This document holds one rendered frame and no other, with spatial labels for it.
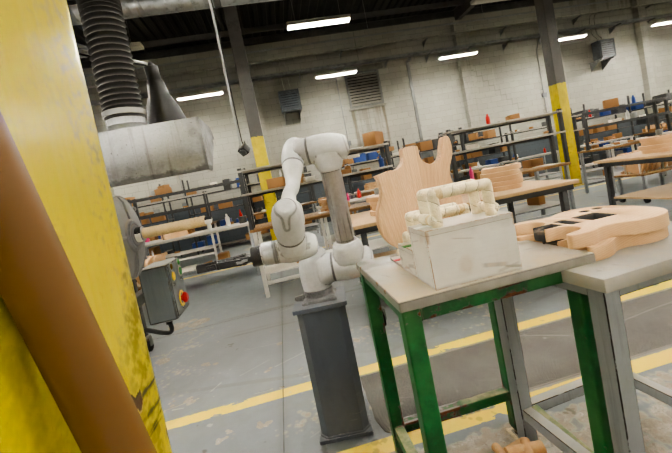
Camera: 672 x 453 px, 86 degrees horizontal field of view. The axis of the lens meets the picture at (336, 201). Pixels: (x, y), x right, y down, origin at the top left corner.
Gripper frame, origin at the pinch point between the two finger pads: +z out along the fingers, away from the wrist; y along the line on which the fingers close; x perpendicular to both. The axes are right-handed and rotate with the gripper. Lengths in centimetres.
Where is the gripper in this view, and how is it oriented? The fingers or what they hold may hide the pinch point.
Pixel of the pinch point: (206, 267)
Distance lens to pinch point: 142.4
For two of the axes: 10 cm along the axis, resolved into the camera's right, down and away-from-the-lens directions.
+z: -9.7, 2.0, -1.5
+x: -2.0, -9.8, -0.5
